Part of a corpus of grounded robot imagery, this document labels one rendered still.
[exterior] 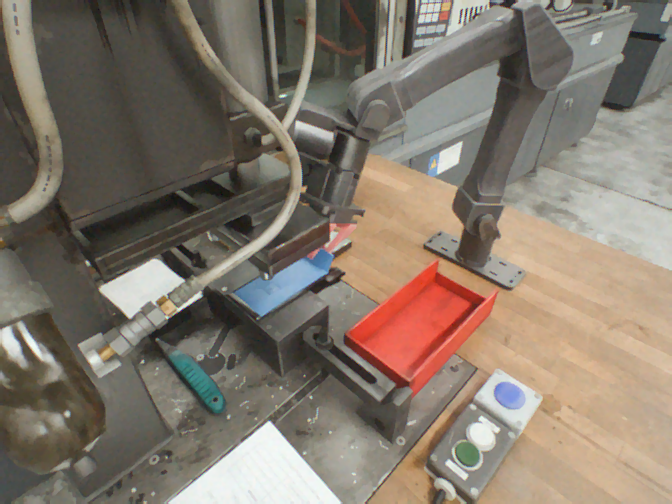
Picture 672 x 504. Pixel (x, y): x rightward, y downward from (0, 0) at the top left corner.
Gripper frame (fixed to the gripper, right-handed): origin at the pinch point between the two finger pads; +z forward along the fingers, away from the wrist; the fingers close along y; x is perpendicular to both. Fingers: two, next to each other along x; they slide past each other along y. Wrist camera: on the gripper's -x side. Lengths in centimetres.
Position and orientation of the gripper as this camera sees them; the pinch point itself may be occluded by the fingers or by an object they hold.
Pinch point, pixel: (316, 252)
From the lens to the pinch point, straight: 68.0
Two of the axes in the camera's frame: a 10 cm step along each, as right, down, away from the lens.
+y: -6.3, 0.3, -7.7
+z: -3.1, 9.1, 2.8
